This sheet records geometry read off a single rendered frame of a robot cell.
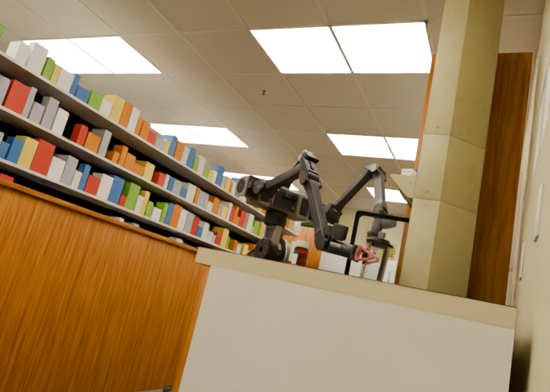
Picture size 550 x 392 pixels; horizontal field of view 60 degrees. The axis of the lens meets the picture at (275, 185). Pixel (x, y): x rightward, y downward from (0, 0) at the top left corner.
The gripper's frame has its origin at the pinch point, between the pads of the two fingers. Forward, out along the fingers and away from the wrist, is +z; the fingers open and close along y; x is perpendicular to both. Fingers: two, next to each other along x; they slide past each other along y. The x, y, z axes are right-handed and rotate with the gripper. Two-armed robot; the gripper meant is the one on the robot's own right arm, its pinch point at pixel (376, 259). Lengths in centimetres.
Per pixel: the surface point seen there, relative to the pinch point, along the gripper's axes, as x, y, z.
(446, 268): -5.1, 15.9, 25.2
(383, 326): 19, -95, 28
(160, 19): -132, 48, -211
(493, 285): -6, 47, 43
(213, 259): 17, -95, -14
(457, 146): -57, 16, 18
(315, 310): 21, -95, 14
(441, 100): -77, 13, 7
